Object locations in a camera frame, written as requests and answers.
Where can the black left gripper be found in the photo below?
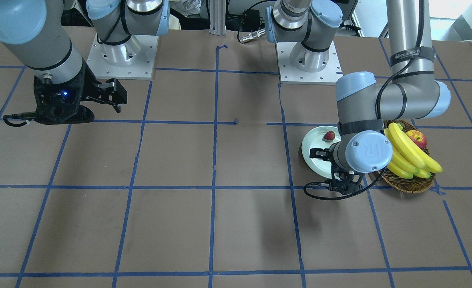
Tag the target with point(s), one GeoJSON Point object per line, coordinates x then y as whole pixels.
{"type": "Point", "coordinates": [326, 153]}

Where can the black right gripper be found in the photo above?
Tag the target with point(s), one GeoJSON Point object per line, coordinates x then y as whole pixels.
{"type": "Point", "coordinates": [86, 87]}

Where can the small red strawberry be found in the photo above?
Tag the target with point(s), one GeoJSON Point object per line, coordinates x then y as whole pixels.
{"type": "Point", "coordinates": [329, 136]}

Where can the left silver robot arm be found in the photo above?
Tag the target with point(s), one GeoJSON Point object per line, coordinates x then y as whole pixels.
{"type": "Point", "coordinates": [362, 104]}

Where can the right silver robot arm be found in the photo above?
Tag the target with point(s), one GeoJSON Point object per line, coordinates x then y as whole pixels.
{"type": "Point", "coordinates": [32, 31]}

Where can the light green plate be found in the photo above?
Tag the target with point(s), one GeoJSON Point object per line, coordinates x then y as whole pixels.
{"type": "Point", "coordinates": [315, 139]}

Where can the yellow banana bunch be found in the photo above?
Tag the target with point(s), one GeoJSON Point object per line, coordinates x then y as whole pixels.
{"type": "Point", "coordinates": [408, 160]}

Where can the red yellow apple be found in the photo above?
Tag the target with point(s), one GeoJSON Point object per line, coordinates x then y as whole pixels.
{"type": "Point", "coordinates": [417, 138]}

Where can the brown wicker basket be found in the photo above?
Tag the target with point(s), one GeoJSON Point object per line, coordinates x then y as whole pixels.
{"type": "Point", "coordinates": [414, 185]}

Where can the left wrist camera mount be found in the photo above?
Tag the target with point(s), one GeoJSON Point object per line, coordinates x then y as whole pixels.
{"type": "Point", "coordinates": [348, 183]}

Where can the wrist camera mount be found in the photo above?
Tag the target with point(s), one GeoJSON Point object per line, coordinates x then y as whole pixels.
{"type": "Point", "coordinates": [348, 183]}
{"type": "Point", "coordinates": [60, 103]}

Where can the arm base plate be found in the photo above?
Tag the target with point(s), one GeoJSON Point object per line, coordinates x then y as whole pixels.
{"type": "Point", "coordinates": [297, 65]}
{"type": "Point", "coordinates": [133, 60]}

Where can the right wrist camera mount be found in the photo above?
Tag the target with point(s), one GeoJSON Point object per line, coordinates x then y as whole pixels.
{"type": "Point", "coordinates": [60, 103]}

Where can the aluminium frame post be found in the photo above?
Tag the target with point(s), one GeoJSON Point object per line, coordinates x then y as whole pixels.
{"type": "Point", "coordinates": [217, 17]}

